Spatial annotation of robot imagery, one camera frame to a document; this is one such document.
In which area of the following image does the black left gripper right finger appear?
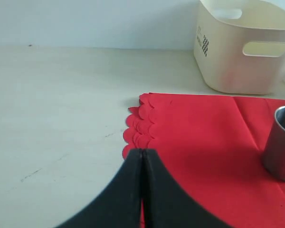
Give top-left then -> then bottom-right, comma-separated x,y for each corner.
142,149 -> 230,228

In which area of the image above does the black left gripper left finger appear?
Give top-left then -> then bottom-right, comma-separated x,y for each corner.
58,149 -> 143,228

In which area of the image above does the stainless steel cup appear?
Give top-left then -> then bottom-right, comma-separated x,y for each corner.
262,106 -> 285,182

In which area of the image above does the red scalloped cloth mat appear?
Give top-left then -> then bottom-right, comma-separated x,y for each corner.
123,93 -> 285,228

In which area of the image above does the cream plastic storage bin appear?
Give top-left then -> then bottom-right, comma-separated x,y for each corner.
193,0 -> 285,95

